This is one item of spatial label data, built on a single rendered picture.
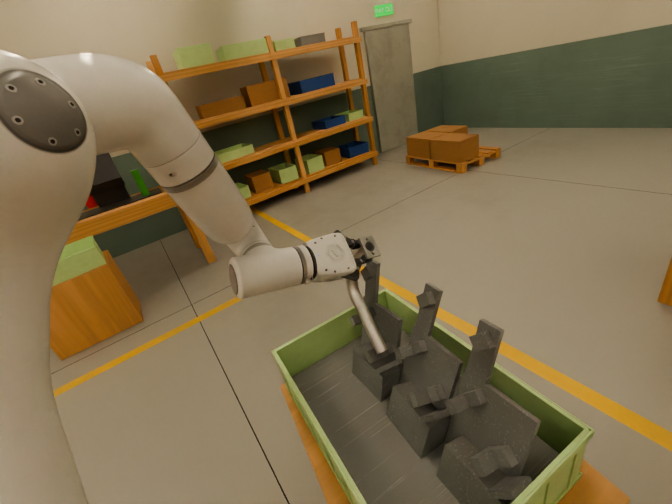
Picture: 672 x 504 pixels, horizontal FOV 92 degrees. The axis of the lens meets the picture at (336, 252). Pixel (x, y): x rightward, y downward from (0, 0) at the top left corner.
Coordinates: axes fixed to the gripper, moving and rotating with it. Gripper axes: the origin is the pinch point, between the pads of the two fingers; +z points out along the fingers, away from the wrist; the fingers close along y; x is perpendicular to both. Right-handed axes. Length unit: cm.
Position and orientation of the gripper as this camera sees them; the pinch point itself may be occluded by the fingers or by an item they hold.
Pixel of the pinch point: (363, 251)
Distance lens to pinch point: 79.8
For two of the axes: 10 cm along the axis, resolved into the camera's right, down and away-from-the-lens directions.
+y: -3.7, -8.8, 3.1
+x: -3.9, 4.5, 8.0
